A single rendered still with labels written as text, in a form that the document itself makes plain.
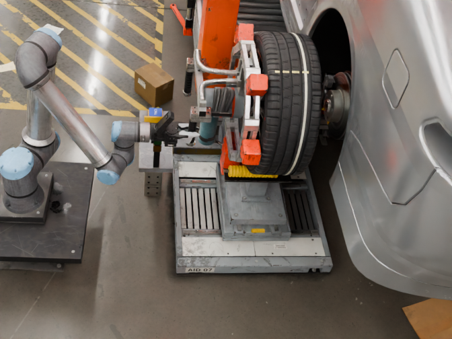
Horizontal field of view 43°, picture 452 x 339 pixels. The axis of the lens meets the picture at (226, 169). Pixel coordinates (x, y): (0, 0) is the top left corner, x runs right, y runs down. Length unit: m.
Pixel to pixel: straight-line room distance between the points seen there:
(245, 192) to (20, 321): 1.29
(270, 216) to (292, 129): 0.77
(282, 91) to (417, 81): 0.71
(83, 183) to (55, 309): 0.63
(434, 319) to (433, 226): 1.41
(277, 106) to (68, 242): 1.17
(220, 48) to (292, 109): 0.76
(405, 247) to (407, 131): 0.40
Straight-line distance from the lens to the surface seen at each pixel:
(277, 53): 2.48
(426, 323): 3.26
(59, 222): 2.88
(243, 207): 3.07
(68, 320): 2.94
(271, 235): 3.10
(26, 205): 2.84
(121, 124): 2.52
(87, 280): 3.04
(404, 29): 2.01
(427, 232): 1.96
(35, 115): 2.67
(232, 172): 2.82
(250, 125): 2.42
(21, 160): 2.73
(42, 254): 2.78
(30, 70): 2.34
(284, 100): 2.40
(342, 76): 2.79
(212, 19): 2.93
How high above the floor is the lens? 2.59
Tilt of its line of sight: 47 degrees down
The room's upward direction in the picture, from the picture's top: 11 degrees clockwise
